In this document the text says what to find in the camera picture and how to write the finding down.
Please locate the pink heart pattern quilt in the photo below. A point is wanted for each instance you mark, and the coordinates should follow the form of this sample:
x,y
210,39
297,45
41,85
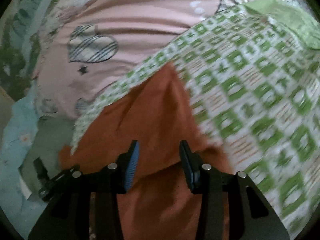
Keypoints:
x,y
98,41

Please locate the green white checkered blanket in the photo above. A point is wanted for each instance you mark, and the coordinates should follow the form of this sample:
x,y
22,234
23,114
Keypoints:
x,y
253,74

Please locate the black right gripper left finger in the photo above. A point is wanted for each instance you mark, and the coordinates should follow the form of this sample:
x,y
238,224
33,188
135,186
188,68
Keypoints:
x,y
114,179

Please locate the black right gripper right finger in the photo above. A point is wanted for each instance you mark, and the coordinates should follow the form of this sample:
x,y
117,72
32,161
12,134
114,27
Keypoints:
x,y
202,178

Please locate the light blue floral sheet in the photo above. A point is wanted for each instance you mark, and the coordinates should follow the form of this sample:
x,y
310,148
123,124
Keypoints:
x,y
19,134

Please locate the green leaf pattern fabric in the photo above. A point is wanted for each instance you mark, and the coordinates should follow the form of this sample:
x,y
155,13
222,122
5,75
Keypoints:
x,y
20,43

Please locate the rust orange small garment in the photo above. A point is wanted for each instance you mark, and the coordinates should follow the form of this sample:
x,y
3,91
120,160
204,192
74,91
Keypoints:
x,y
157,114

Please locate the sage green pillow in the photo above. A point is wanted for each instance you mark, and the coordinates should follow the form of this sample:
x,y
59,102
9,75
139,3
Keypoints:
x,y
52,135

